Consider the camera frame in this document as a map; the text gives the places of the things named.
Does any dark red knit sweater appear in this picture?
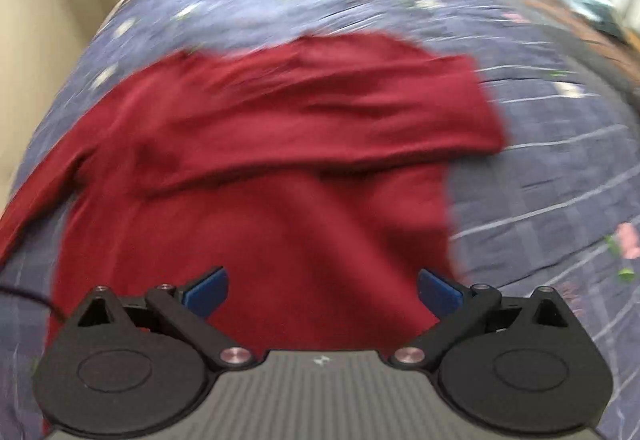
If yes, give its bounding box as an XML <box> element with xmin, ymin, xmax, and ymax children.
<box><xmin>0</xmin><ymin>32</ymin><xmax>506</xmax><ymax>357</ymax></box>

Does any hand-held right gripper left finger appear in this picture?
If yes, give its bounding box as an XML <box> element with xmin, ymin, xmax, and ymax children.
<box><xmin>69</xmin><ymin>266</ymin><xmax>256</xmax><ymax>369</ymax></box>

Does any blue checked floral blanket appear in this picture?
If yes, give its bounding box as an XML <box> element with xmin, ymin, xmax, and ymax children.
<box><xmin>0</xmin><ymin>0</ymin><xmax>640</xmax><ymax>440</ymax></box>

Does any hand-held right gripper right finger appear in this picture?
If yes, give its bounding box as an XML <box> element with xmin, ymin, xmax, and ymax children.
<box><xmin>390</xmin><ymin>268</ymin><xmax>582</xmax><ymax>368</ymax></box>

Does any thin black cable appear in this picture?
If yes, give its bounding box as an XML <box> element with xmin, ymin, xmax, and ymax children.
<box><xmin>0</xmin><ymin>285</ymin><xmax>65</xmax><ymax>322</ymax></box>

